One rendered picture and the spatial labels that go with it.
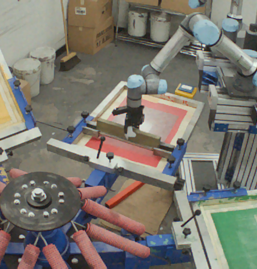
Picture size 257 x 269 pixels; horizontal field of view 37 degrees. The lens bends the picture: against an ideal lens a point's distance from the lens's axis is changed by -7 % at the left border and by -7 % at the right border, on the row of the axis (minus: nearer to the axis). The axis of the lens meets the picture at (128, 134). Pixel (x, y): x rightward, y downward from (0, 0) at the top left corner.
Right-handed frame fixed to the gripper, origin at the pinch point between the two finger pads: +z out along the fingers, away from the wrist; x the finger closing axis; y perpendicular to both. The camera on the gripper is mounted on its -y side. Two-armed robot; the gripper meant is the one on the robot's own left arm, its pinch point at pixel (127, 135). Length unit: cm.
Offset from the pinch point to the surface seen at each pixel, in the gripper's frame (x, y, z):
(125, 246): -77, 31, -9
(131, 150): -1.9, 3.2, 7.5
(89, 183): -43.2, -0.8, -1.2
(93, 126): 1.8, -21.1, 2.0
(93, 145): -6.8, -16.8, 7.4
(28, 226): -98, 3, -28
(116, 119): 21.0, -15.3, 7.5
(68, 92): 176, -139, 103
